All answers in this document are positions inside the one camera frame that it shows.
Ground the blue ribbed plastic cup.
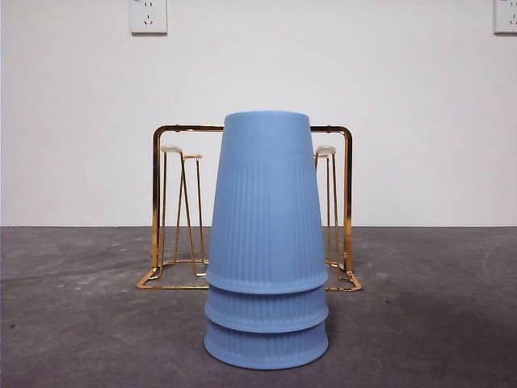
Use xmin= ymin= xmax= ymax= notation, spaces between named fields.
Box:
xmin=203 ymin=279 xmax=330 ymax=328
xmin=203 ymin=317 xmax=330 ymax=371
xmin=205 ymin=112 xmax=330 ymax=295

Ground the gold wire cup holder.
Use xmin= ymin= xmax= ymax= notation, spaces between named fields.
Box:
xmin=136 ymin=124 xmax=364 ymax=293

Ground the white wall socket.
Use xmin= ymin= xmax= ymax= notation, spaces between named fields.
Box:
xmin=129 ymin=0 xmax=169 ymax=35
xmin=493 ymin=0 xmax=517 ymax=35

